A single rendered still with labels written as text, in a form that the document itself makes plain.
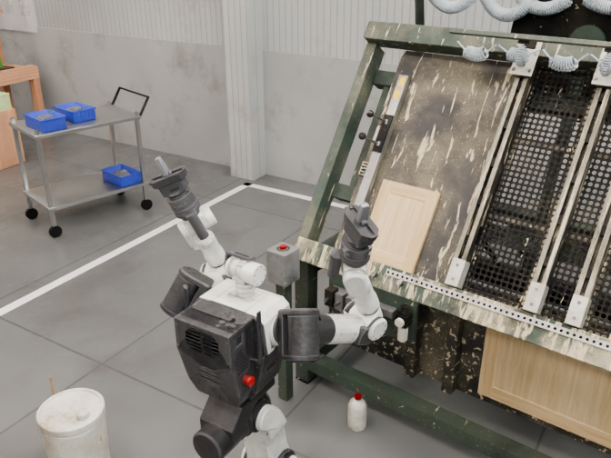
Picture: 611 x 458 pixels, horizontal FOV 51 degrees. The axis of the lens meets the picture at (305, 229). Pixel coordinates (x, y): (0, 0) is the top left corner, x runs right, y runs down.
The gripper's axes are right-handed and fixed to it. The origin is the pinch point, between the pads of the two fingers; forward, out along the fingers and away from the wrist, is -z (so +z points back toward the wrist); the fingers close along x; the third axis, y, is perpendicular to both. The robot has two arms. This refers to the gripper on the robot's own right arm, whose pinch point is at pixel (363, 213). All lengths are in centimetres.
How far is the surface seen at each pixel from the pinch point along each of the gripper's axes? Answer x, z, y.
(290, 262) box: 80, 125, 26
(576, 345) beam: -28, 93, 98
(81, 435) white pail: 54, 159, -90
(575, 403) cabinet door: -38, 139, 113
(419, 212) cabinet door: 63, 99, 86
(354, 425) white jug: 15, 191, 34
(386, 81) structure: 135, 77, 109
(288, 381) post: 54, 195, 16
